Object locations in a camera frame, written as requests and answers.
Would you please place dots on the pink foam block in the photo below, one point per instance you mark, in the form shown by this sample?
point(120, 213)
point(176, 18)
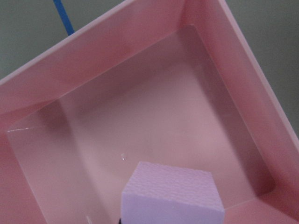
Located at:
point(160, 194)

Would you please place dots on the pink plastic bin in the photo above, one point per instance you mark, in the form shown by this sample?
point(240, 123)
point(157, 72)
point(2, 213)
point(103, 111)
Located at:
point(166, 81)

